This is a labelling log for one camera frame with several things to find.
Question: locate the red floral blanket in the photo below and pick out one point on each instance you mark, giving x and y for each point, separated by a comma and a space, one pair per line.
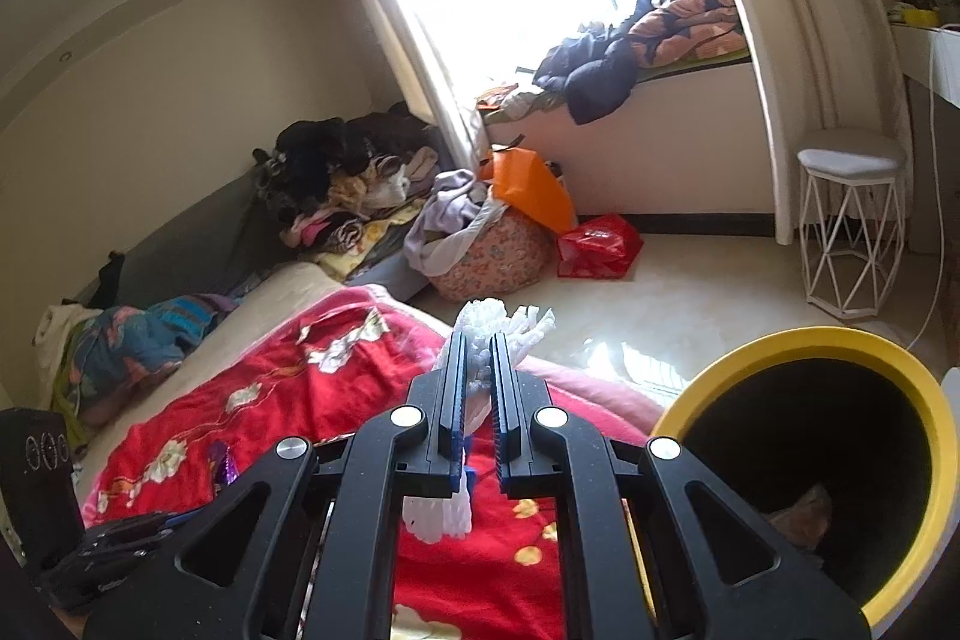
337, 400

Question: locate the yellow box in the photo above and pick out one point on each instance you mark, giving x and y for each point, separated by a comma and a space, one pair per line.
915, 18

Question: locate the yellow-rimmed dark trash bin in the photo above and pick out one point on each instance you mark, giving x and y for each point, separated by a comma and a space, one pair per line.
922, 400

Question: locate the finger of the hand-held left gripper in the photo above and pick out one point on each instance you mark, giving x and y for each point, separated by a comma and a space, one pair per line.
112, 550

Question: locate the orange patterned quilt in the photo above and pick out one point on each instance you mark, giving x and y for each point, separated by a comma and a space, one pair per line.
690, 25

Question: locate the beige bed mattress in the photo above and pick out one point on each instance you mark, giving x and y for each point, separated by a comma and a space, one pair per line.
292, 287

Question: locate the small black cloth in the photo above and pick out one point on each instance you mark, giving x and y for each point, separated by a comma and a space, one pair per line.
109, 276

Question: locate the white desk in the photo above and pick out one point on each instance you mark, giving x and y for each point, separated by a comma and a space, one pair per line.
934, 55

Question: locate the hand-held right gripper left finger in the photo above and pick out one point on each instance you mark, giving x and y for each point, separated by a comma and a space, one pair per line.
454, 437

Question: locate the large red plastic bag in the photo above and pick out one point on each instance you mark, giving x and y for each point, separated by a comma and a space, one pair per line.
600, 246

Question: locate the grey headboard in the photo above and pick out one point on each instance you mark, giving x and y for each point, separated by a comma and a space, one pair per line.
195, 235

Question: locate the white chair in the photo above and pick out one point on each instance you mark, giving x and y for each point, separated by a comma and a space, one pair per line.
951, 389

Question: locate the pile of mixed clothes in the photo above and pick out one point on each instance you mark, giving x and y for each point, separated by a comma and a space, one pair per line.
337, 175

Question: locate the teal floral quilt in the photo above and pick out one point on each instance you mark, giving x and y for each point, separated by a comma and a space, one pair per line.
150, 340

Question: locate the floral fabric basket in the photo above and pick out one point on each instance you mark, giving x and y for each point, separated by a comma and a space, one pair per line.
499, 261

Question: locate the wide cream curtain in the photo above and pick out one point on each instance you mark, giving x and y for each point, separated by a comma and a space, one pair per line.
810, 10

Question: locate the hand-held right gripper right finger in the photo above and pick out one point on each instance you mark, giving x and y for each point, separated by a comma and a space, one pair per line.
501, 437

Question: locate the purple foil wrapper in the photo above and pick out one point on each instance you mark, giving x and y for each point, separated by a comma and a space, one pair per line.
225, 461

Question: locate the orange paper bag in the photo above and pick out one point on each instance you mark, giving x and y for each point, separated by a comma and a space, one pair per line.
529, 190

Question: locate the white window seat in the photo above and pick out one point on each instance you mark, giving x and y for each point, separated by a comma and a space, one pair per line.
690, 145

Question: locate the lilac cloth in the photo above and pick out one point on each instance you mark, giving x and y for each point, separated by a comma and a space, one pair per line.
450, 205

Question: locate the narrow cream curtain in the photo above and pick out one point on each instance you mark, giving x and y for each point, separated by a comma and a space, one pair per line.
420, 48

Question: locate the brown crumpled wrapper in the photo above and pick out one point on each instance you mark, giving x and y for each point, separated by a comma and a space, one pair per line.
802, 514

